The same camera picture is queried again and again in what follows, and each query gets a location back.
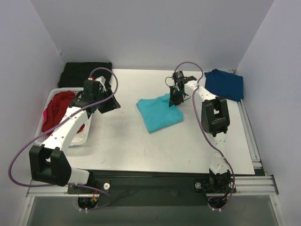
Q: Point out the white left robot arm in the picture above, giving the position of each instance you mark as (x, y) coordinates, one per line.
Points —
(48, 162)

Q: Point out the turquoise t-shirt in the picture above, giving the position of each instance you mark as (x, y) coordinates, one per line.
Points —
(157, 114)

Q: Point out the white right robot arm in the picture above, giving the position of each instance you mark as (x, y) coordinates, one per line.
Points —
(212, 116)

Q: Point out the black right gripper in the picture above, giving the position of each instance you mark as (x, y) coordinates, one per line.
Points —
(176, 93)

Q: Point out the pink garment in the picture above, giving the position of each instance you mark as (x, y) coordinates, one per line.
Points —
(45, 116)

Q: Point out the red t-shirt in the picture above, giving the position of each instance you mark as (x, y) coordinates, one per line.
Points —
(57, 109)

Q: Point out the black folded t-shirt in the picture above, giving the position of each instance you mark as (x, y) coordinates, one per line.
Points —
(75, 73)

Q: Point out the aluminium frame rail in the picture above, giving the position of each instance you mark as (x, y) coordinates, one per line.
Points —
(243, 185)

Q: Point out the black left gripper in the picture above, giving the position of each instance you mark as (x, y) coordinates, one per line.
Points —
(109, 102)

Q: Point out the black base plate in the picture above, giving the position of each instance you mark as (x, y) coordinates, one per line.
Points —
(155, 199)

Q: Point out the white plastic laundry basket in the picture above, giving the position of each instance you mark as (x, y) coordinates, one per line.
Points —
(81, 137)

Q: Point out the folded navy blue t-shirt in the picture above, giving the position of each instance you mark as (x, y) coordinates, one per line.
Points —
(224, 84)

